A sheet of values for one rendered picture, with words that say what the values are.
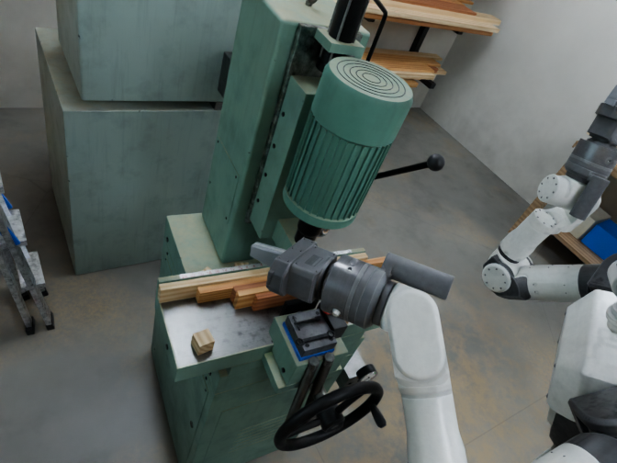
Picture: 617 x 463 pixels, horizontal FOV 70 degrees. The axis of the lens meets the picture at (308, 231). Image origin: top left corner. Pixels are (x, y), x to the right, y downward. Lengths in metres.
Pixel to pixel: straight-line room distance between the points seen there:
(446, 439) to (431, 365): 0.09
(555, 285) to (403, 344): 0.67
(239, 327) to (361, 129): 0.56
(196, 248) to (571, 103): 3.48
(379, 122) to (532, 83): 3.66
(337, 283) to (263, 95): 0.53
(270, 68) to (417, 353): 0.65
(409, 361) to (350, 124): 0.42
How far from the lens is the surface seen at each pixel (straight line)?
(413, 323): 0.57
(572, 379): 0.90
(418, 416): 0.60
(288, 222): 1.12
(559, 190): 1.10
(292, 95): 0.96
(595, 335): 0.93
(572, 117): 4.24
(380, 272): 0.61
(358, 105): 0.78
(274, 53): 0.96
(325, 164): 0.85
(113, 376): 2.03
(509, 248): 1.22
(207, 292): 1.09
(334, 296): 0.60
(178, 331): 1.06
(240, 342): 1.07
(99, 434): 1.93
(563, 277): 1.18
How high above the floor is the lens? 1.79
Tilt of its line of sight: 40 degrees down
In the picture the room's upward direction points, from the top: 23 degrees clockwise
